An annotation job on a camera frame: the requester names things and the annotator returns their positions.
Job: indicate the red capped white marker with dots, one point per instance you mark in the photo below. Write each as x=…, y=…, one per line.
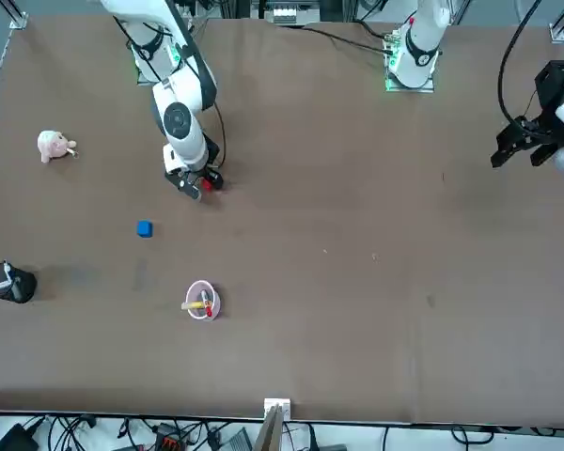
x=208, y=310

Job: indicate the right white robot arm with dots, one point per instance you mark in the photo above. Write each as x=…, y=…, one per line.
x=183, y=122

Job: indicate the red magnetic block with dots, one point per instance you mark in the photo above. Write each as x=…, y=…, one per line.
x=207, y=185

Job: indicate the grey power strip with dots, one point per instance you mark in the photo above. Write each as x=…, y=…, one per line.
x=284, y=14

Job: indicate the orange and black device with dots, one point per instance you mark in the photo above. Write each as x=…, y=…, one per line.
x=169, y=442

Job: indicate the yellow marker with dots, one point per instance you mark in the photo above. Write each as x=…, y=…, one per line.
x=195, y=305

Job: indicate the white label plate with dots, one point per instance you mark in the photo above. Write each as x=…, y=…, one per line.
x=284, y=406

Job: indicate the black mesh pen cup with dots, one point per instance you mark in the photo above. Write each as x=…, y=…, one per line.
x=26, y=286

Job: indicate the grey metal bar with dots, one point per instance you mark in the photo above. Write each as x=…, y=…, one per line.
x=270, y=432

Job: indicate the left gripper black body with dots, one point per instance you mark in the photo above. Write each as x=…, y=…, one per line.
x=554, y=84

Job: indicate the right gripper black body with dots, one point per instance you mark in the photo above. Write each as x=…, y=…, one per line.
x=214, y=157

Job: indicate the black box adapter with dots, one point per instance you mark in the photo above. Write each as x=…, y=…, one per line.
x=16, y=439

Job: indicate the blue magnetic block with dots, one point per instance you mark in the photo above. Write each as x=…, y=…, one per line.
x=145, y=228

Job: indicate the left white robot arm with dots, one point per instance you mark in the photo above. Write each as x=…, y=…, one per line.
x=420, y=47

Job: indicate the pink plush toy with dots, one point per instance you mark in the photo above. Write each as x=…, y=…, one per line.
x=51, y=145

